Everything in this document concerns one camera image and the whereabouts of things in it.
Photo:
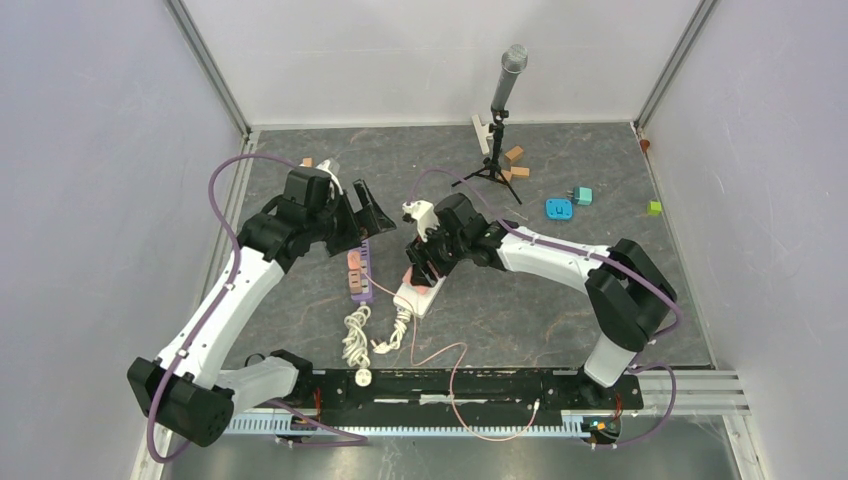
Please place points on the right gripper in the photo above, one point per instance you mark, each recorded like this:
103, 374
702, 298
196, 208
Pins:
421, 254

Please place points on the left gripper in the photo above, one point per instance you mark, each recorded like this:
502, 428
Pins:
371, 221

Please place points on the pink charger plug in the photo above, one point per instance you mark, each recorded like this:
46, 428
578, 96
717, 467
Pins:
354, 260

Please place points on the brown charger plug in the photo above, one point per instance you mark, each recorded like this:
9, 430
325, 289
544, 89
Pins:
358, 283

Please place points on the purple USB power strip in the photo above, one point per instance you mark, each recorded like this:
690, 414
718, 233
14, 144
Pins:
364, 250

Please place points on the white multicolour power strip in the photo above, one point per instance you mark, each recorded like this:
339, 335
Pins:
416, 299

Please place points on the pink cube socket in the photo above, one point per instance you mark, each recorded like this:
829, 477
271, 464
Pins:
421, 278

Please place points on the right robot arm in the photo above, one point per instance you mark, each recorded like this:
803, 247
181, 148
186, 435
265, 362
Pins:
629, 295

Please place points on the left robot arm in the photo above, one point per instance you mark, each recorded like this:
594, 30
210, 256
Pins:
184, 388

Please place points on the teal plug adapter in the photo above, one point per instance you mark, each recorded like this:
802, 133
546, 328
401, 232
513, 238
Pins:
582, 196

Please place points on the black tripod stand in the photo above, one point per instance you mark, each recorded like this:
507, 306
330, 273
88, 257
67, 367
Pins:
492, 169

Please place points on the lower wooden block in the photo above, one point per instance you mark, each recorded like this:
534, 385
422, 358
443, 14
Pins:
518, 172

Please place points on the upper wooden block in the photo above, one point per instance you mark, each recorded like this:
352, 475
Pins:
514, 154

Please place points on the blue flat adapter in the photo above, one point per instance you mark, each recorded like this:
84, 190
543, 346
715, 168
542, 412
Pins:
559, 209

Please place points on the grey microphone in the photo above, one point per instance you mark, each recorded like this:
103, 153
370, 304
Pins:
513, 62

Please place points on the small green cube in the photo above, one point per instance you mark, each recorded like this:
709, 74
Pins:
654, 208

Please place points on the white bracket piece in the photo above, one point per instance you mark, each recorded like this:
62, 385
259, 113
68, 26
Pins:
484, 131

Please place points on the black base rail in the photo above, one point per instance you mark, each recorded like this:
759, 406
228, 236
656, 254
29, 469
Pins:
444, 398

